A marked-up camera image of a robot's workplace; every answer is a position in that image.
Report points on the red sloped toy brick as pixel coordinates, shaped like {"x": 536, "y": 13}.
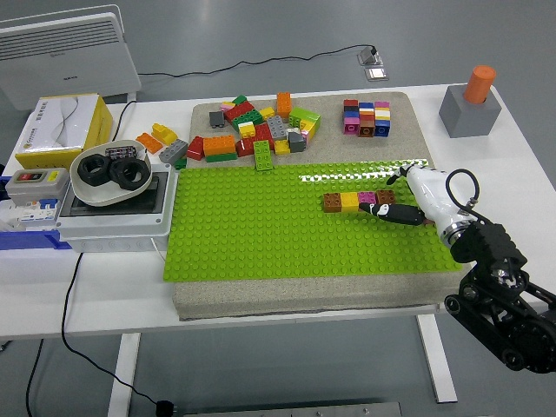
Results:
{"x": 195, "y": 147}

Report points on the dark small studded block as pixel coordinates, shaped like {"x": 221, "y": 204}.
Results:
{"x": 119, "y": 151}

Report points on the green studded baseplate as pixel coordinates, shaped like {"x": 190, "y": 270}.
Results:
{"x": 260, "y": 226}

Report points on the white table leg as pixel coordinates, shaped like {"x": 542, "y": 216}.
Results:
{"x": 123, "y": 373}
{"x": 436, "y": 356}

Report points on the grey electrical junction box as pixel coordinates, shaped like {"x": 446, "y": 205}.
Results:
{"x": 117, "y": 226}

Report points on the dark grey small brick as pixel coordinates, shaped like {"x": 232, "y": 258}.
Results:
{"x": 216, "y": 118}

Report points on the dark blue small cube brick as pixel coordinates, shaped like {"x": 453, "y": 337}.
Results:
{"x": 350, "y": 111}

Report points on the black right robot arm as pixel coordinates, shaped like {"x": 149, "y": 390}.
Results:
{"x": 495, "y": 260}

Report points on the grey square holder block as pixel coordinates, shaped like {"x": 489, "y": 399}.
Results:
{"x": 467, "y": 119}

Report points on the dark green flat brick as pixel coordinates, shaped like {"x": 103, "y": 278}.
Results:
{"x": 220, "y": 157}

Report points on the red small toy brick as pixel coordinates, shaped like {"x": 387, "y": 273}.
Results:
{"x": 244, "y": 147}

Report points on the red large toy brick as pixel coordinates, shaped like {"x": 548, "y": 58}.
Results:
{"x": 262, "y": 132}

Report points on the grey push-button switch box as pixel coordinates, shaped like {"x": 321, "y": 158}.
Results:
{"x": 37, "y": 184}

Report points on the green small toy brick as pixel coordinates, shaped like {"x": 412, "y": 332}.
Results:
{"x": 239, "y": 99}

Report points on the blue plastic tray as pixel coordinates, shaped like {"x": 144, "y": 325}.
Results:
{"x": 26, "y": 240}

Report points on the grey-brown foam mat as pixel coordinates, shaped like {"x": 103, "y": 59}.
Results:
{"x": 304, "y": 297}

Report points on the yellow white small brick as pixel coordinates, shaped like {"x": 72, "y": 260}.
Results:
{"x": 246, "y": 129}

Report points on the dark green small brick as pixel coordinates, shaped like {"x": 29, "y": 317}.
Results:
{"x": 180, "y": 163}

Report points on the orange cylinder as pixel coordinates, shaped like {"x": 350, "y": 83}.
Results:
{"x": 478, "y": 84}

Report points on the lime long toy brick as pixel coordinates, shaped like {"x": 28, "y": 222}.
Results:
{"x": 263, "y": 156}

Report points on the lime large toy brick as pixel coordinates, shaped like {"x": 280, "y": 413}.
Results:
{"x": 304, "y": 117}

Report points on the large black hex nut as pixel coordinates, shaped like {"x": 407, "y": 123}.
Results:
{"x": 119, "y": 178}
{"x": 89, "y": 174}

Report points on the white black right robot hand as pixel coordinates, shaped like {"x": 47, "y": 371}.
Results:
{"x": 430, "y": 195}

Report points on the yellow small toy brick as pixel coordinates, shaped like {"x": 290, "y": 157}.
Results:
{"x": 267, "y": 113}

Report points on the magenta small cube brick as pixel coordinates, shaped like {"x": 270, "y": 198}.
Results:
{"x": 350, "y": 127}

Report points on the white plastic bowl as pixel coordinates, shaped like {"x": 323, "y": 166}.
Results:
{"x": 93, "y": 195}

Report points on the brown square toy brick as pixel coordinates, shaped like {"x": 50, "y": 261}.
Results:
{"x": 332, "y": 203}
{"x": 385, "y": 196}

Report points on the pink small cube brick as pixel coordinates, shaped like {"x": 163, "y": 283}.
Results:
{"x": 381, "y": 104}

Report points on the closed metal floor socket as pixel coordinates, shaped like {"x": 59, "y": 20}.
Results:
{"x": 376, "y": 74}

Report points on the yellow sloped toy brick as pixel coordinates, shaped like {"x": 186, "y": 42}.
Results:
{"x": 164, "y": 132}

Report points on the white panel heater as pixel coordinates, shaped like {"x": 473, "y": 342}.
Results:
{"x": 65, "y": 65}

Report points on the orange tall toy brick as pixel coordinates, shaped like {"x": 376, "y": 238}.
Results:
{"x": 283, "y": 104}

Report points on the orange flat toy brick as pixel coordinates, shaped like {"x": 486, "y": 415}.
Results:
{"x": 149, "y": 141}

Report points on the yellow white tissue box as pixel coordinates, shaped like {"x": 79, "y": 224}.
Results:
{"x": 56, "y": 126}

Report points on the dark red small cube brick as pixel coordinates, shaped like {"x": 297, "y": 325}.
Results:
{"x": 350, "y": 103}

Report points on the white blue circuit breaker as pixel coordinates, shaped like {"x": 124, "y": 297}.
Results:
{"x": 30, "y": 213}

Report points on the orange long toy brick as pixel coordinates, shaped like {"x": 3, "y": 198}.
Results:
{"x": 219, "y": 144}

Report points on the grey long toy brick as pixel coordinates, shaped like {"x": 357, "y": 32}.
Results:
{"x": 277, "y": 127}

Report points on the dark grey sloped brick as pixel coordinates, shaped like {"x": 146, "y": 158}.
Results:
{"x": 296, "y": 141}

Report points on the open metal floor socket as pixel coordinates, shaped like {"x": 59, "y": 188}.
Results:
{"x": 371, "y": 57}

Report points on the red long toy brick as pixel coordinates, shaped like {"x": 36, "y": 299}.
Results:
{"x": 239, "y": 111}

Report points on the dark green long brick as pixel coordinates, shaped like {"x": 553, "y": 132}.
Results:
{"x": 247, "y": 119}

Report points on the light grey long brick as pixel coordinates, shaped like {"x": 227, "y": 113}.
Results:
{"x": 173, "y": 152}

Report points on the brown small cube brick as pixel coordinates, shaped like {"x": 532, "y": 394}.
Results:
{"x": 367, "y": 129}

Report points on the white small cube brick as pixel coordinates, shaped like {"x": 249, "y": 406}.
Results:
{"x": 381, "y": 111}

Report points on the pink yellow small brick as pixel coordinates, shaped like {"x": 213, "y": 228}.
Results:
{"x": 227, "y": 105}

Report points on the yellow square toy brick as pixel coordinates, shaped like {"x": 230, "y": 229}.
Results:
{"x": 349, "y": 202}
{"x": 281, "y": 147}

